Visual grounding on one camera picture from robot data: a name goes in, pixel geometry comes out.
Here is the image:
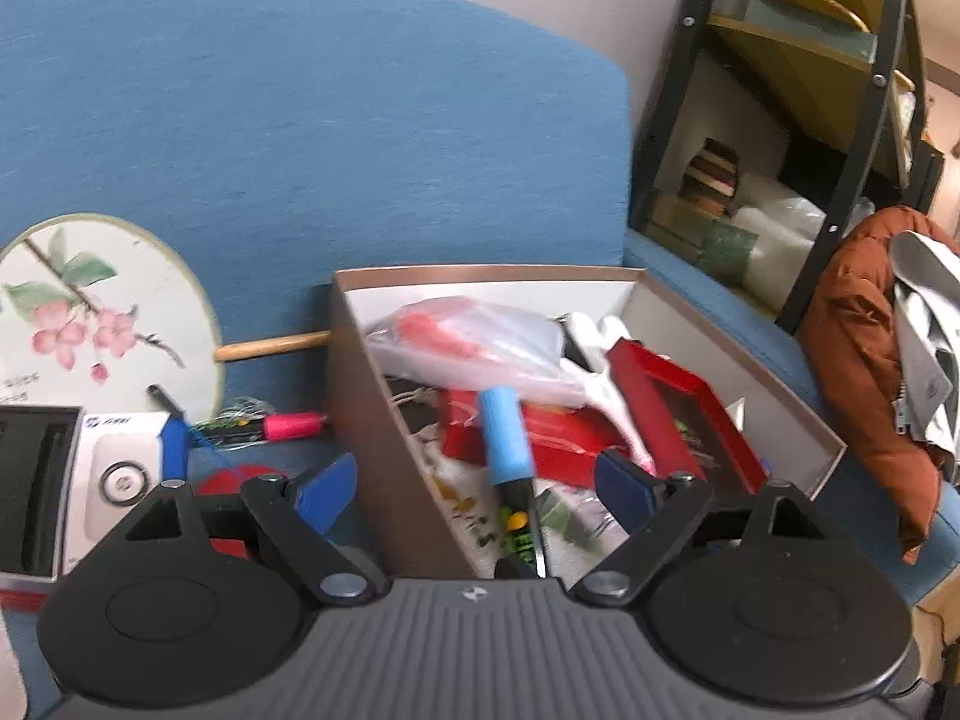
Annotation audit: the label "white plastic tool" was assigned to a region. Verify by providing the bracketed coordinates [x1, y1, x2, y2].
[560, 312, 658, 478]

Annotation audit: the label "round floral hand fan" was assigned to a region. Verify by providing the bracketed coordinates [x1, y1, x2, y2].
[0, 213, 335, 425]

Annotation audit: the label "black metal shelf rack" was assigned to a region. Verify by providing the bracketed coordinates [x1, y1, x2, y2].
[628, 0, 947, 336]

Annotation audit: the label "grey zip jacket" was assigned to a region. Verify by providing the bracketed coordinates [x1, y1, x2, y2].
[888, 230, 960, 467]

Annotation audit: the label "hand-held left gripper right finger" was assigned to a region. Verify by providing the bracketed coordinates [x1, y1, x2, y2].
[572, 448, 826, 608]

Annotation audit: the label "brown cardboard box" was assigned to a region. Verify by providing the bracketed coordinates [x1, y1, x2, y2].
[328, 264, 848, 583]

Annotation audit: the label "brown puffer jacket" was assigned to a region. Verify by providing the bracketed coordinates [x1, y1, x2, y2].
[796, 205, 960, 565]

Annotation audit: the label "white appliance box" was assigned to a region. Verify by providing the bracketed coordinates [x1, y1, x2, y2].
[0, 404, 178, 610]

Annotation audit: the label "striped wooden bowl stack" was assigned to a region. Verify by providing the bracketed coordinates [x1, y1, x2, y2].
[678, 138, 744, 216]

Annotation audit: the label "flat red box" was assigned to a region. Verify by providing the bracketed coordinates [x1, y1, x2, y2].
[438, 388, 640, 490]

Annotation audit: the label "pink-capped pen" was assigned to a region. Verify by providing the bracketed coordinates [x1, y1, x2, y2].
[189, 409, 332, 452]

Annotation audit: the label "clear bag with red item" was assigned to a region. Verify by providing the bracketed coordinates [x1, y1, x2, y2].
[364, 298, 587, 407]

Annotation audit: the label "curved wooden hoop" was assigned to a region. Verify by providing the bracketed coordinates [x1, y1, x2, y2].
[753, 0, 872, 36]

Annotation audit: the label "clear plastic bags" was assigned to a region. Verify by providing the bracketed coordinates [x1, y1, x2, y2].
[730, 194, 827, 295]

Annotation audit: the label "flower print paper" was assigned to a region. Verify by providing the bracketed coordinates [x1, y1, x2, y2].
[417, 420, 632, 580]

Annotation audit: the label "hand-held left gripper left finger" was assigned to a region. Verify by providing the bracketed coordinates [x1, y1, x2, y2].
[124, 452, 389, 608]

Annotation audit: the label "red framed box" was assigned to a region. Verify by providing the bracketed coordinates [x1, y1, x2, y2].
[605, 337, 770, 500]

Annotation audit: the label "blue sofa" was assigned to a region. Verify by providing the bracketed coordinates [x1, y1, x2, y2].
[0, 0, 942, 720]

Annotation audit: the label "round red item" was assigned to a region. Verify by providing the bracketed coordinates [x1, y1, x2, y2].
[192, 466, 290, 563]

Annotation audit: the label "blue-capped black marker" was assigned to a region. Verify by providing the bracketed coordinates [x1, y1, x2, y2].
[478, 385, 554, 580]

